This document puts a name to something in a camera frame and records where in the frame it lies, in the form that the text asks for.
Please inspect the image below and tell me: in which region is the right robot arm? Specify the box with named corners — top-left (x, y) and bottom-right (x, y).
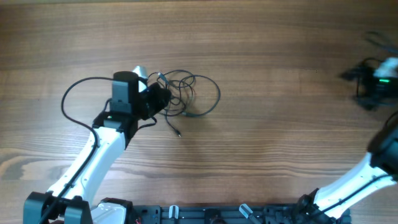
top-left (292, 57), bottom-right (397, 223)

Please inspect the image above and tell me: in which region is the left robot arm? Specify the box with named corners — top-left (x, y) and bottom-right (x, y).
top-left (22, 71), bottom-right (171, 223)

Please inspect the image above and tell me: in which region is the left camera black cable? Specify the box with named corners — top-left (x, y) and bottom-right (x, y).
top-left (37, 77), bottom-right (114, 224)

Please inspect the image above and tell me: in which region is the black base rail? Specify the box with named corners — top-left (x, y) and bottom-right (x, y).
top-left (93, 203), bottom-right (352, 224)

